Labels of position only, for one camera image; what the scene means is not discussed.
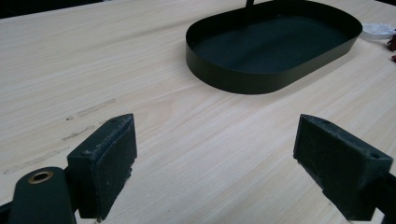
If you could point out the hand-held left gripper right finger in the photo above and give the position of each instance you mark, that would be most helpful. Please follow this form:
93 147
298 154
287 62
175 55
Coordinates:
339 168

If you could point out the dark red object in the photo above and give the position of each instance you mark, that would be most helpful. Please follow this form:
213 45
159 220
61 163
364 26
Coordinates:
392 45

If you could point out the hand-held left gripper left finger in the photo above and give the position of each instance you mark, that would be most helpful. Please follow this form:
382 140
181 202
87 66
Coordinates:
102 168

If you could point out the black oval metal tray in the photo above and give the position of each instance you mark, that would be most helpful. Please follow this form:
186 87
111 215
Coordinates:
267 46

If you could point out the white round lid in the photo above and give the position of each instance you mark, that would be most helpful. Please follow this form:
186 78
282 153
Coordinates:
377 30

